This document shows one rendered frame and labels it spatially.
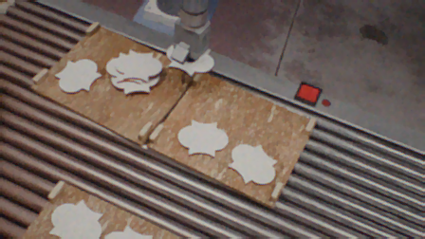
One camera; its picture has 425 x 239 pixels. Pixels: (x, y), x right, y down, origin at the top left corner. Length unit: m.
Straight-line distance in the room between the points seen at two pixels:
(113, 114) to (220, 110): 0.33
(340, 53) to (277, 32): 0.40
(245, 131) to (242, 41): 1.69
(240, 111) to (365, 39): 1.94
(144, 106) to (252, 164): 0.39
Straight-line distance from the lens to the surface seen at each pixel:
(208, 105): 1.70
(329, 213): 1.58
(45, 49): 1.92
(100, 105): 1.70
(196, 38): 1.52
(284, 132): 1.68
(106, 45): 1.88
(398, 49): 3.56
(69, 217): 1.49
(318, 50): 3.36
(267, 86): 1.82
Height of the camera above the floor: 2.24
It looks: 51 degrees down
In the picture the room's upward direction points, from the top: 8 degrees clockwise
